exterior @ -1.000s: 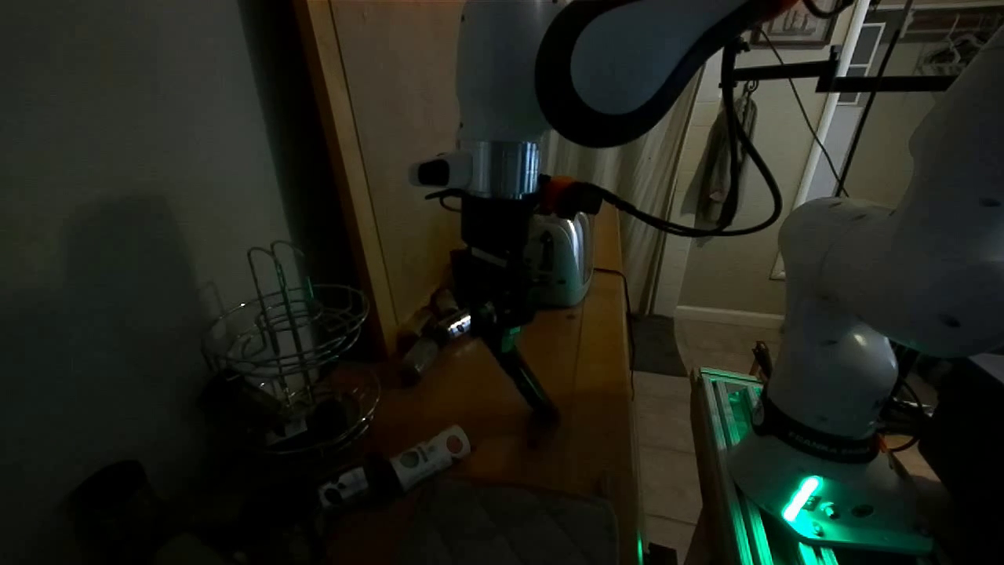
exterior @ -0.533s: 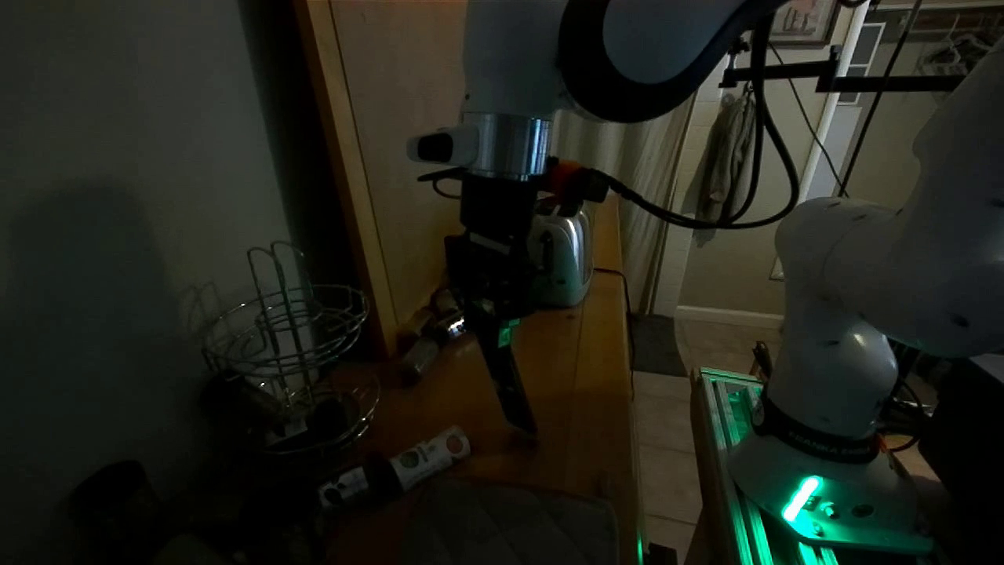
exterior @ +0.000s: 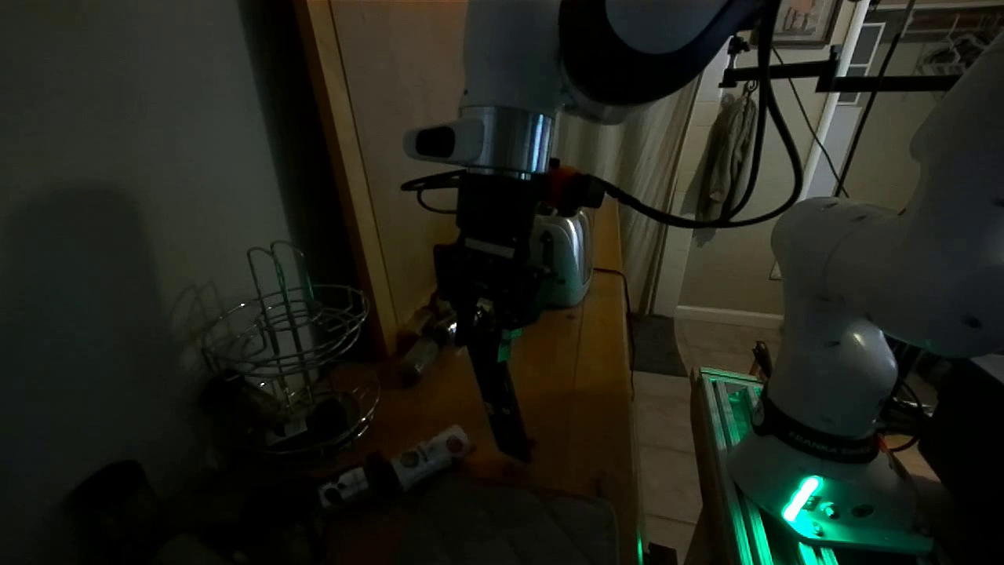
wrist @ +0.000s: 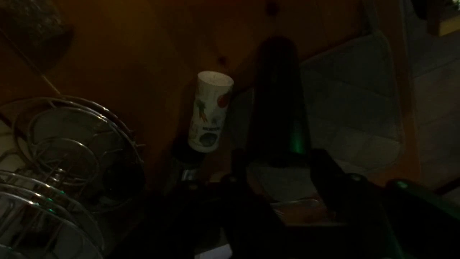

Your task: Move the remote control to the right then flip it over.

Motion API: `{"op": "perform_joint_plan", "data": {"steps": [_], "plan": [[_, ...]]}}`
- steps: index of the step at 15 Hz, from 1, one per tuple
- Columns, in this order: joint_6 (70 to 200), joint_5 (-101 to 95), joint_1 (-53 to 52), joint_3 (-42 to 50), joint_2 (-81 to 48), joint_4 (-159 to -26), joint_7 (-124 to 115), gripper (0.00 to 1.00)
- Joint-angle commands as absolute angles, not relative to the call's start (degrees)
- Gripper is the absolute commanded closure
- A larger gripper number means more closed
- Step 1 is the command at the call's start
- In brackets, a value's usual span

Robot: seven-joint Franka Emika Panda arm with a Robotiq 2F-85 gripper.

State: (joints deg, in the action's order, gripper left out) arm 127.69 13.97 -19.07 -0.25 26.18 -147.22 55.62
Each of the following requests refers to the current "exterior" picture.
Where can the large wooden board panel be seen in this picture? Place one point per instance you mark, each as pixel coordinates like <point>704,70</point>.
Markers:
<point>386,157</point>

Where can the black metal bracket bar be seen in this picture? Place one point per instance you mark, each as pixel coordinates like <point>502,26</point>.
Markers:
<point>818,77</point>

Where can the silver two-slot toaster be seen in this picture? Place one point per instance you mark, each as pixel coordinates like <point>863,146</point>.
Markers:
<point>568,261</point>

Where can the framed wall picture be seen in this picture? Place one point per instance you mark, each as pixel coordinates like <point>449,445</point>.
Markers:
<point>807,19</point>

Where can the small dark items cluster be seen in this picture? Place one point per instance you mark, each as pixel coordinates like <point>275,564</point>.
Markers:
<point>426,352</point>

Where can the hanging grey coat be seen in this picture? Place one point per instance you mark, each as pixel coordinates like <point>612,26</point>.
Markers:
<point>725,157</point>

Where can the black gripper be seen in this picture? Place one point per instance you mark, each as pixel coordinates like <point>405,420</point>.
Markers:
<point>491,241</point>

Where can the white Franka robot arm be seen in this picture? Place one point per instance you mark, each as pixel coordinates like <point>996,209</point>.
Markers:
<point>502,63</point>

